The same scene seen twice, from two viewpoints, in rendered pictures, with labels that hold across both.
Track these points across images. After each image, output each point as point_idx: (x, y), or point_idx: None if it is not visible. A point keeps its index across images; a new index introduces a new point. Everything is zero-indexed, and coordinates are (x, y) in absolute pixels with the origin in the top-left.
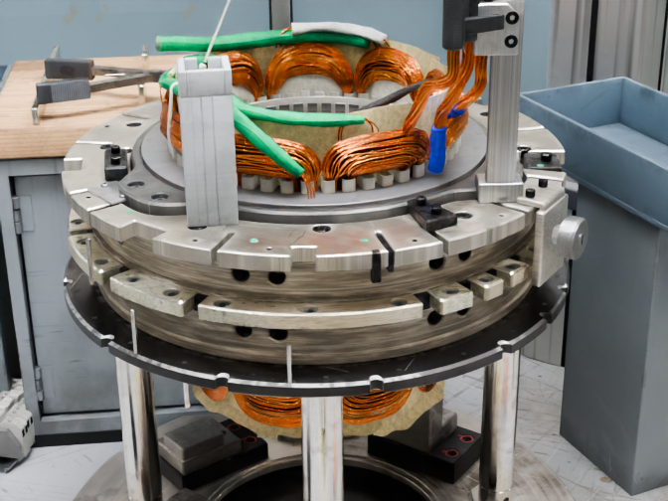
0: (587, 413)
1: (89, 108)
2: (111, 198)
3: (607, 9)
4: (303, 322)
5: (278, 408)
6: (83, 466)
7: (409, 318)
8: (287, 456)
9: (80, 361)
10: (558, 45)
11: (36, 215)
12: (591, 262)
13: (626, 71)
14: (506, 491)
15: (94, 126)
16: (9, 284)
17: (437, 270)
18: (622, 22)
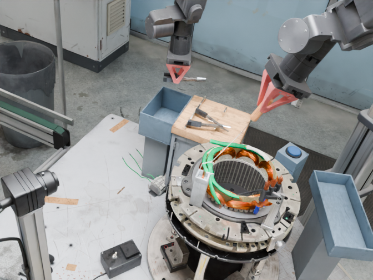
0: (297, 254)
1: (201, 127)
2: (179, 183)
3: (363, 146)
4: (203, 239)
5: None
6: None
7: (228, 249)
8: None
9: None
10: (347, 146)
11: (179, 146)
12: (311, 224)
13: (361, 164)
14: (258, 270)
15: (198, 136)
16: (168, 158)
17: (241, 240)
18: (366, 152)
